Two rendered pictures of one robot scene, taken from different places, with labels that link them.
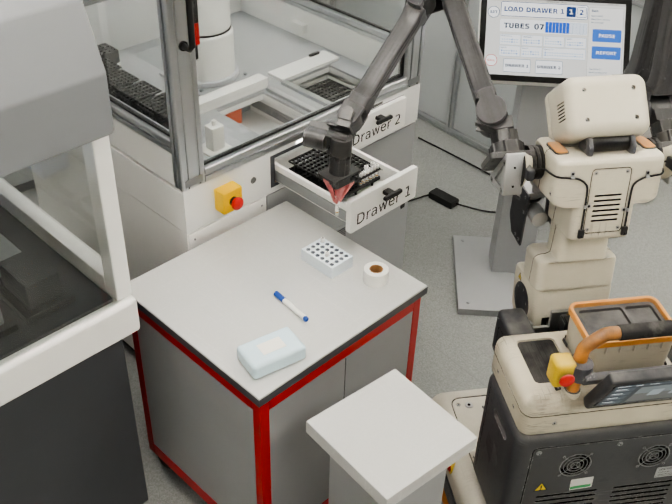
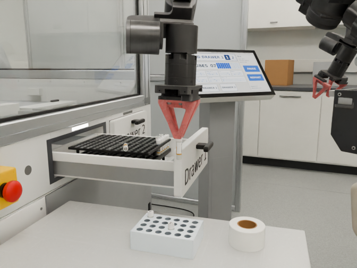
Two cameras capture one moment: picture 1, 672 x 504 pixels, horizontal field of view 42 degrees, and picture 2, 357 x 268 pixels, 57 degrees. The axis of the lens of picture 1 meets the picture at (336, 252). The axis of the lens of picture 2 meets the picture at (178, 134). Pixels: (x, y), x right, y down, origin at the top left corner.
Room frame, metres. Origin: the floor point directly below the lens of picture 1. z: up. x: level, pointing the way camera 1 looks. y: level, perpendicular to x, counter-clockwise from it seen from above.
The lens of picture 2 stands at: (1.42, 0.28, 1.10)
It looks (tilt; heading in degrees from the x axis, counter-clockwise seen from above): 11 degrees down; 333
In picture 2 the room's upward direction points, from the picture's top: straight up
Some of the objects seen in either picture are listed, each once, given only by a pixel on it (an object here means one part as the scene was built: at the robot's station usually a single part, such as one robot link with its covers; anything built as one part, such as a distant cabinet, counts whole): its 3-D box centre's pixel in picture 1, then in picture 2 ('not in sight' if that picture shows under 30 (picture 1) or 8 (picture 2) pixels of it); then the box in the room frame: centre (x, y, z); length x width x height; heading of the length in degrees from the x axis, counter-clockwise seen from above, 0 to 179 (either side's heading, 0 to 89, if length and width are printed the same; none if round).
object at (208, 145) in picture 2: (389, 193); (203, 145); (2.12, -0.15, 0.91); 0.07 x 0.04 x 0.01; 136
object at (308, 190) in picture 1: (332, 173); (119, 155); (2.28, 0.02, 0.86); 0.40 x 0.26 x 0.06; 46
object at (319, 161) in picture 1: (334, 173); (122, 153); (2.27, 0.01, 0.87); 0.22 x 0.18 x 0.06; 46
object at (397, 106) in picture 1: (375, 124); (130, 129); (2.58, -0.12, 0.87); 0.29 x 0.02 x 0.11; 136
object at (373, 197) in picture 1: (382, 198); (193, 157); (2.14, -0.13, 0.87); 0.29 x 0.02 x 0.11; 136
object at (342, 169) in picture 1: (339, 165); (180, 74); (1.96, 0.00, 1.09); 0.10 x 0.07 x 0.07; 137
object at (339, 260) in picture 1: (326, 257); (168, 234); (1.96, 0.03, 0.78); 0.12 x 0.08 x 0.04; 46
